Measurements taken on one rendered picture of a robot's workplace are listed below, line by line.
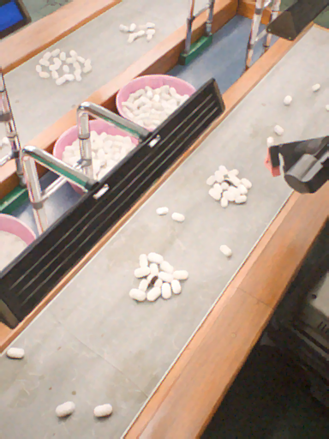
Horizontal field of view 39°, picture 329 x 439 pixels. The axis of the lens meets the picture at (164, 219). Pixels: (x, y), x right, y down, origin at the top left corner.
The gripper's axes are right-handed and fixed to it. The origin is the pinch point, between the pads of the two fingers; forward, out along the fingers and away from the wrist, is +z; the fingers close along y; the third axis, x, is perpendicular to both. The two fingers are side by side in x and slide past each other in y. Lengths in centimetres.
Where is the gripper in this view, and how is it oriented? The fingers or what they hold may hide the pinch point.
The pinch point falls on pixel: (284, 159)
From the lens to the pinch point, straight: 116.0
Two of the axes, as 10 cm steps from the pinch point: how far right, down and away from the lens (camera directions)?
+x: -1.9, -9.8, -0.6
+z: -2.3, -0.1, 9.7
